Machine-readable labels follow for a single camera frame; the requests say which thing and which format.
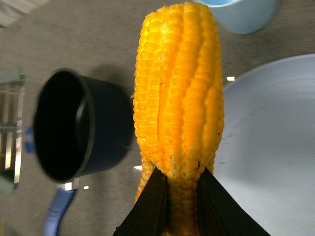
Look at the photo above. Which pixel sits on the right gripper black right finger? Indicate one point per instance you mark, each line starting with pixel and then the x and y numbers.
pixel 218 214

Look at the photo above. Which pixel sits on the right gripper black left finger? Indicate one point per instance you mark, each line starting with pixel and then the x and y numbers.
pixel 148 216

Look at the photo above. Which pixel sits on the yellow corn cob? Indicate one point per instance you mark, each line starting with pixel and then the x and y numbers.
pixel 178 105

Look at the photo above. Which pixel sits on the light blue plate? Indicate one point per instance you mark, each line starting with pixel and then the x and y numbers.
pixel 266 159

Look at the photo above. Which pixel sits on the dark blue saucepan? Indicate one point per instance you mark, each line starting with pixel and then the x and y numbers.
pixel 80 126

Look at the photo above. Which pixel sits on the green metal dish rack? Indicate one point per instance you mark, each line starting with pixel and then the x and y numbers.
pixel 12 87

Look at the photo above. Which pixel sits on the light blue cup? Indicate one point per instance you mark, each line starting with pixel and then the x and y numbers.
pixel 242 16

